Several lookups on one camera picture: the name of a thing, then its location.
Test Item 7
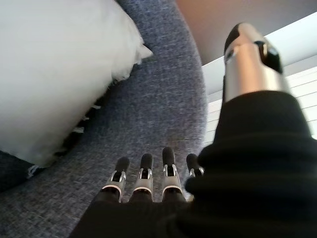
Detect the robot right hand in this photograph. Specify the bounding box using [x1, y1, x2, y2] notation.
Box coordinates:
[70, 22, 317, 238]

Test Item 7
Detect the white tasselled square cushion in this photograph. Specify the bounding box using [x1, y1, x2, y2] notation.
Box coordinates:
[0, 0, 154, 178]

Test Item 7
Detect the white ribbed radiator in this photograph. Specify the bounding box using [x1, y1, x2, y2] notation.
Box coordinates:
[205, 66, 317, 142]

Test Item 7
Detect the grey fabric tub armchair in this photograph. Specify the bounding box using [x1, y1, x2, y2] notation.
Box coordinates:
[0, 0, 208, 238]

